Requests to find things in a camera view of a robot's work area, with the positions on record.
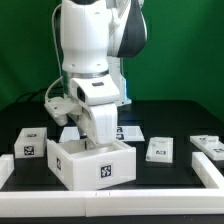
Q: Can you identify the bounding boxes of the white cabinet door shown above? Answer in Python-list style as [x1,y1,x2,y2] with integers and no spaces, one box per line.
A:
[145,137,173,163]
[190,135,224,161]

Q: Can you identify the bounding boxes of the small white cabinet top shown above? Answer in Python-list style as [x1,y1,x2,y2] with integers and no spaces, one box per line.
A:
[14,127,47,159]

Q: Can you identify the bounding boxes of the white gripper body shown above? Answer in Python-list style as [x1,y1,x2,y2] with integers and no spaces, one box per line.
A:
[70,77,120,145]

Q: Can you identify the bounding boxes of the white left fence piece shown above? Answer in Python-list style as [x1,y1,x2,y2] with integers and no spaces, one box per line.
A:
[0,154,14,189]

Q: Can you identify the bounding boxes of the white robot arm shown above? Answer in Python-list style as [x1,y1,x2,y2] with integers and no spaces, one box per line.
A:
[60,0,147,145]

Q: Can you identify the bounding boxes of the black cables on table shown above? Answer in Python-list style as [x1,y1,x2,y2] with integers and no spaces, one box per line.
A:
[14,87,64,104]

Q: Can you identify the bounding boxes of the white fence piece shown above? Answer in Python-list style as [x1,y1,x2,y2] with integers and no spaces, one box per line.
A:
[0,154,14,189]
[192,152,224,190]

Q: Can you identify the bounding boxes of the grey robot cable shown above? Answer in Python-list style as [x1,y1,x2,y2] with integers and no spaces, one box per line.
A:
[44,3,65,103]

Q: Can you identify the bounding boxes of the white front fence bar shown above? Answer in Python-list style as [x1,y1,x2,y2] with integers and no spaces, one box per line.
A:
[0,189,224,218]

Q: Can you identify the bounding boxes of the white right fence piece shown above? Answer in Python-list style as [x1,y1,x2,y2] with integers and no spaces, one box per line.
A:
[192,152,224,190]

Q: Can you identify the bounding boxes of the white marker base sheet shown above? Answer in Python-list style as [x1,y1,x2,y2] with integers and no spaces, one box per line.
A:
[59,126,145,143]

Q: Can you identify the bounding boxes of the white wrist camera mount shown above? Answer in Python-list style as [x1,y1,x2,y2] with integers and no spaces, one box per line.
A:
[44,97,81,126]

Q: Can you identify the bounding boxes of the white cabinet body box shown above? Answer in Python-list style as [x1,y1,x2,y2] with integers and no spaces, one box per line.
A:
[47,140,136,191]

